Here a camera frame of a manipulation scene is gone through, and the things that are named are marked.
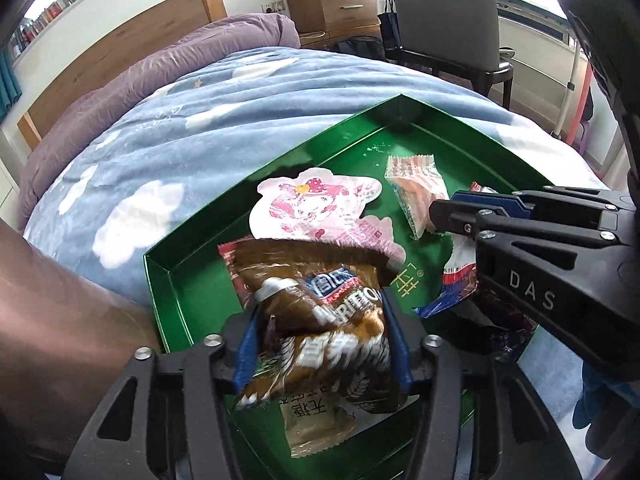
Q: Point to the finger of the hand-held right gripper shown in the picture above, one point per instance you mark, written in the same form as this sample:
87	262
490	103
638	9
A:
490	202
500	225

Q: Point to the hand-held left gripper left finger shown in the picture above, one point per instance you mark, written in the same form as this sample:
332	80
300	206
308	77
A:
245	355

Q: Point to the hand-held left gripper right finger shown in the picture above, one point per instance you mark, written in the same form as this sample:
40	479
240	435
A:
400	345

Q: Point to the red and silver snack packet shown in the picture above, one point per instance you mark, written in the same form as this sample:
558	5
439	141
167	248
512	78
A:
457	275

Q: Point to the brown snack packet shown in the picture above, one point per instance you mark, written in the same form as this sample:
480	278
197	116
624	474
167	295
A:
325	345

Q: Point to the clear pink wafer packet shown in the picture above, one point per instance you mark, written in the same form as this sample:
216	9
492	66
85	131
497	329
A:
415	185

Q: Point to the dark red snack packet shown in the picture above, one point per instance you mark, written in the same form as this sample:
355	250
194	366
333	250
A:
232	270

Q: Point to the olive green snack packet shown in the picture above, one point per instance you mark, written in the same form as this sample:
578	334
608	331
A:
315	430

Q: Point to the green tray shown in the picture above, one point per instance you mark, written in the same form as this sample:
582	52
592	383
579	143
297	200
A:
340	155

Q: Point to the pink cartoon snack packet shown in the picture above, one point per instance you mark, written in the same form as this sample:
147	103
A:
310	205

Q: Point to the person's right hand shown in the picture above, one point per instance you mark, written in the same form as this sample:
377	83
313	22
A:
610	415

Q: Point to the black and copper kettle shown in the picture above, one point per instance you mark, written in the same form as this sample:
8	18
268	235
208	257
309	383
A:
65	320

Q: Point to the grey chair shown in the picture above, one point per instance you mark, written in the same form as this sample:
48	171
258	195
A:
440	15

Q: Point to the black backpack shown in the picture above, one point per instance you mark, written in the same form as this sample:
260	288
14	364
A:
360	50

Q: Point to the wooden nightstand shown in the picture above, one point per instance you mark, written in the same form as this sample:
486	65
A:
330	5

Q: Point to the purple pillow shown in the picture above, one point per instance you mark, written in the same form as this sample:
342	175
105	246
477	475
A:
150	75

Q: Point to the wooden headboard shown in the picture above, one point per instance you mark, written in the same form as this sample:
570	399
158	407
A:
125	45

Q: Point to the teal curtain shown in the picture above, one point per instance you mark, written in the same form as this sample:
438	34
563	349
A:
7	85

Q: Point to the white wall socket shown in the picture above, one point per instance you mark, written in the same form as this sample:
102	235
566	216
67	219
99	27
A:
273	7

